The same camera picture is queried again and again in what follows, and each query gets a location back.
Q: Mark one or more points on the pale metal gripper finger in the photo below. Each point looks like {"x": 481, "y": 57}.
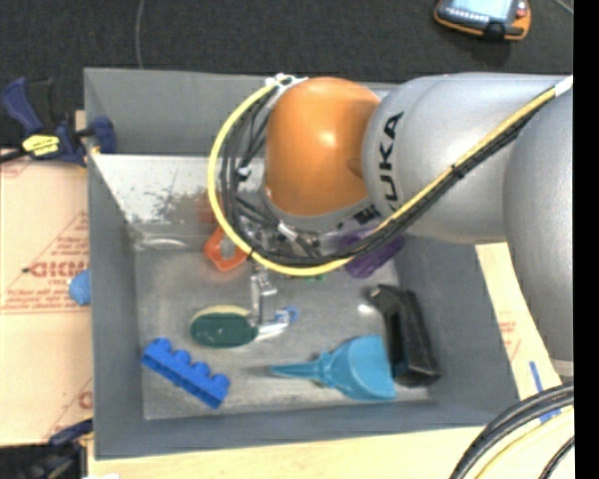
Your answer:
{"x": 262, "y": 295}
{"x": 270, "y": 331}

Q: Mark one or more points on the dark green oval sponge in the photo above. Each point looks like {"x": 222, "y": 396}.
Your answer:
{"x": 222, "y": 330}

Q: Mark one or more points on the grey metal bin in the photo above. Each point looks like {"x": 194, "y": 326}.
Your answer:
{"x": 309, "y": 407}

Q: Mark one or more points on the light blue funnel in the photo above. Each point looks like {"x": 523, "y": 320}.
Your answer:
{"x": 354, "y": 369}

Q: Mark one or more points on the blue toy brick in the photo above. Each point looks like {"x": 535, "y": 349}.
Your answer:
{"x": 184, "y": 373}

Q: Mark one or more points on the black rectangular holder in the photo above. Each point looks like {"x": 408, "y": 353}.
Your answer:
{"x": 410, "y": 337}

